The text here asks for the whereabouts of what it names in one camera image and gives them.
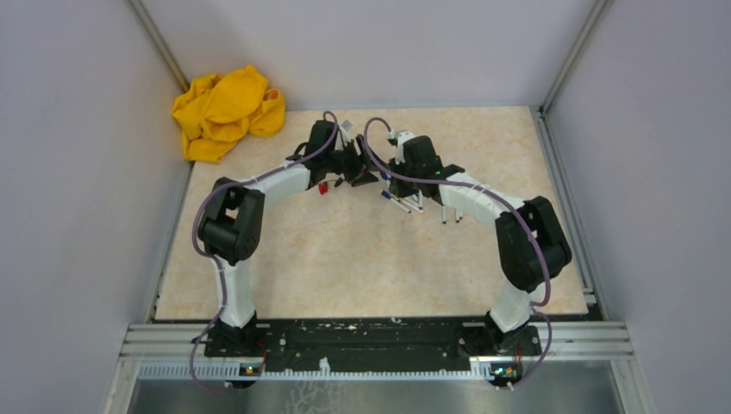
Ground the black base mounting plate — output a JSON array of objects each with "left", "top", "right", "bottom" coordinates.
[{"left": 203, "top": 316, "right": 542, "bottom": 373}]

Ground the yellow crumpled cloth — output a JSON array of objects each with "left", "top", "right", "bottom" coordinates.
[{"left": 171, "top": 65, "right": 287, "bottom": 163}]

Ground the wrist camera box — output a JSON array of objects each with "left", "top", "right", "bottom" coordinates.
[
  {"left": 388, "top": 130, "right": 415, "bottom": 148},
  {"left": 335, "top": 120, "right": 353, "bottom": 150}
]

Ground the yellow cap marker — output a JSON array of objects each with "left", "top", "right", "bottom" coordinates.
[{"left": 397, "top": 198, "right": 423, "bottom": 213}]

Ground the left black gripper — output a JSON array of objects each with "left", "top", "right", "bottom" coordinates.
[{"left": 325, "top": 135, "right": 389, "bottom": 188}]

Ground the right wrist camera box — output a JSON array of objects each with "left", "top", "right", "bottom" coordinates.
[{"left": 388, "top": 130, "right": 415, "bottom": 148}]

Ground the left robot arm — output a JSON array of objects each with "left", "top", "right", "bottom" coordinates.
[{"left": 194, "top": 120, "right": 378, "bottom": 357}]

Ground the aluminium front rail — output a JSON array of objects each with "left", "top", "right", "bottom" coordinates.
[{"left": 119, "top": 318, "right": 634, "bottom": 382}]

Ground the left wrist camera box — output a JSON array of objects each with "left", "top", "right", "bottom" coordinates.
[{"left": 335, "top": 120, "right": 353, "bottom": 150}]

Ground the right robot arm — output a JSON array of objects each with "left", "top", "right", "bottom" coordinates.
[{"left": 384, "top": 131, "right": 572, "bottom": 355}]

